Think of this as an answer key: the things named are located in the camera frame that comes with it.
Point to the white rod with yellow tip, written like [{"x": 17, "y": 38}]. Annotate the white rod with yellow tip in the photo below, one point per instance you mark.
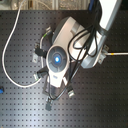
[{"x": 116, "y": 53}]

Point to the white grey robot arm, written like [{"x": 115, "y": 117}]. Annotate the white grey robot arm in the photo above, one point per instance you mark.
[{"x": 73, "y": 42}]

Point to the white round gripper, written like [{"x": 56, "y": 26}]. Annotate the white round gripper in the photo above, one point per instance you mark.
[{"x": 57, "y": 61}]

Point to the grey black cable clip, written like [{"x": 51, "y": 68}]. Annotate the grey black cable clip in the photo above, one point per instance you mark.
[{"x": 70, "y": 91}]

